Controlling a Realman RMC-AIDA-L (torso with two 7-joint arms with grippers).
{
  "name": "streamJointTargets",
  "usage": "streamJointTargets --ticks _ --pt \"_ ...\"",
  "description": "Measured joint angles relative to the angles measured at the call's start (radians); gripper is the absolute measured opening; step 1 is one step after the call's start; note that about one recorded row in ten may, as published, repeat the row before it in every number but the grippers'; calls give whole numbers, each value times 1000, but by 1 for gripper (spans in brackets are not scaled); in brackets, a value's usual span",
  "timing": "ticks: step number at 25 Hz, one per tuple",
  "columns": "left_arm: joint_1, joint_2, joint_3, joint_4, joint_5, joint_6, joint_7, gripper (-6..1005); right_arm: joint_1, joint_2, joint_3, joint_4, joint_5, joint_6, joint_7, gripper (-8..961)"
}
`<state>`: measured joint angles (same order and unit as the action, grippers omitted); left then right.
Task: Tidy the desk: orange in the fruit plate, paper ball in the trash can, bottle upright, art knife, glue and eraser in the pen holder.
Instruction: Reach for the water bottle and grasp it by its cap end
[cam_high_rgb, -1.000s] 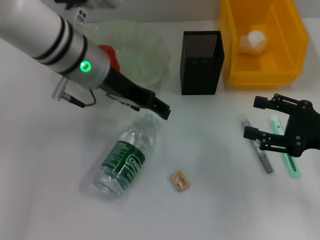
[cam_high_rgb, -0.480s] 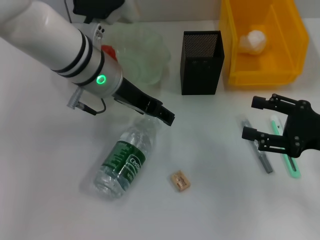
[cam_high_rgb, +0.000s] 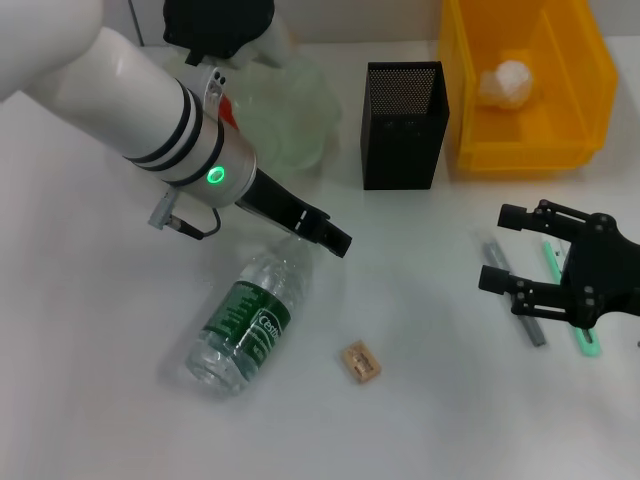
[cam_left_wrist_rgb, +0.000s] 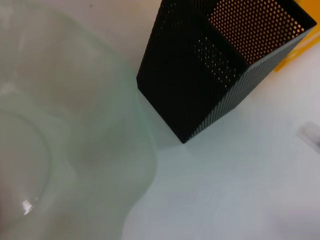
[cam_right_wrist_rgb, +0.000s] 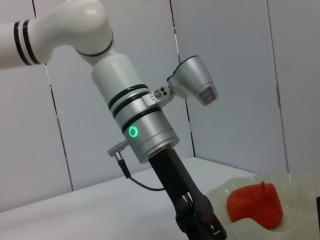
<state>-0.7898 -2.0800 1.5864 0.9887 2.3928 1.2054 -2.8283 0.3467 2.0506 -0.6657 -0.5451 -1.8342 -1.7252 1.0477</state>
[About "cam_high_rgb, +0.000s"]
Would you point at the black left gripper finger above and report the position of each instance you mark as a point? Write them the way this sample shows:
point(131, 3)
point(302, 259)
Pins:
point(332, 237)

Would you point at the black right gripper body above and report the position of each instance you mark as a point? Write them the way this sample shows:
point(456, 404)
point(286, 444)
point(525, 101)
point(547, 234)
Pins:
point(605, 270)

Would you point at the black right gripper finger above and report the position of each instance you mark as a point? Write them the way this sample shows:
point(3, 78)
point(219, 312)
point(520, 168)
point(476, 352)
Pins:
point(545, 220)
point(535, 295)

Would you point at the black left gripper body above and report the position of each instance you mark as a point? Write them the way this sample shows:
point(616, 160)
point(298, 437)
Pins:
point(275, 200)

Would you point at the grey pen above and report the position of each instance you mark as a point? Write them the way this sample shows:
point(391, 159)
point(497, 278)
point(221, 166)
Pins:
point(530, 327)

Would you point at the green utility knife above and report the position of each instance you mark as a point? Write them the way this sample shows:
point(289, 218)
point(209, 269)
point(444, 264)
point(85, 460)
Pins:
point(587, 342)

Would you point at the red-orange fruit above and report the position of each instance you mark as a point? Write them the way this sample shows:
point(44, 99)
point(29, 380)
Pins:
point(228, 112)

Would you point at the green label water bottle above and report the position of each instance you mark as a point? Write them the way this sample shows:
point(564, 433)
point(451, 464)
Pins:
point(245, 325)

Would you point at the white paper ball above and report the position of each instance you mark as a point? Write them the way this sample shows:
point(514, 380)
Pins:
point(505, 82)

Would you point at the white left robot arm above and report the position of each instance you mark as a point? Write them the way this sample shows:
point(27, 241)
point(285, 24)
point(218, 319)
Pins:
point(125, 100)

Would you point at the green glass fruit plate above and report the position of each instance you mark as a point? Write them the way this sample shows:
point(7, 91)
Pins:
point(290, 115)

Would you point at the black mesh pen holder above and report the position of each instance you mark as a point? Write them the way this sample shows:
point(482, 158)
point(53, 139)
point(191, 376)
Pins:
point(400, 150)

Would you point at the yellow plastic bin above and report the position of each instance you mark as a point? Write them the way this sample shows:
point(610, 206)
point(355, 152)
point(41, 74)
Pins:
point(525, 150)

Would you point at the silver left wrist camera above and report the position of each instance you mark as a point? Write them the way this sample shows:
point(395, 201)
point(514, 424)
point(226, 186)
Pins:
point(215, 25)

